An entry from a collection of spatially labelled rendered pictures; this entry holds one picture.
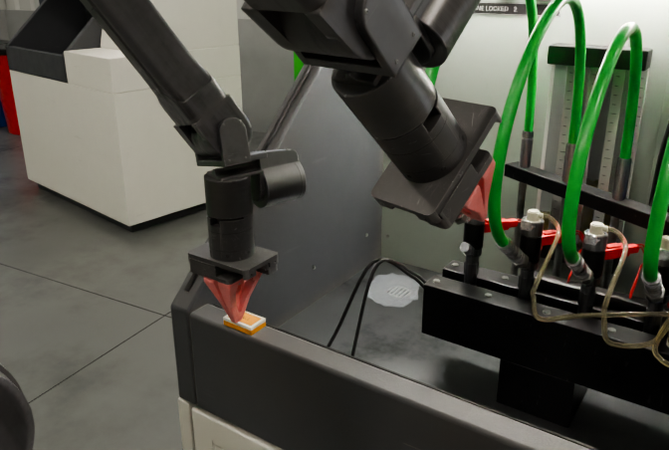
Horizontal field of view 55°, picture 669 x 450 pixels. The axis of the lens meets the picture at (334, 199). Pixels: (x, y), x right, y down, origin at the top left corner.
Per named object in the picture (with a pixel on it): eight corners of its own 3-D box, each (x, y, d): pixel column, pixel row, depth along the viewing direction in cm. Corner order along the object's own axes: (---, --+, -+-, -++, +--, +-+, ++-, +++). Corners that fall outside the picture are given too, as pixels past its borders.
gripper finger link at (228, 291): (228, 301, 91) (223, 240, 87) (267, 315, 87) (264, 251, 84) (192, 322, 85) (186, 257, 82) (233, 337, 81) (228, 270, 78)
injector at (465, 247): (446, 347, 94) (455, 213, 87) (460, 333, 98) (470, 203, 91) (464, 353, 92) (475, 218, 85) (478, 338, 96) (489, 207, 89)
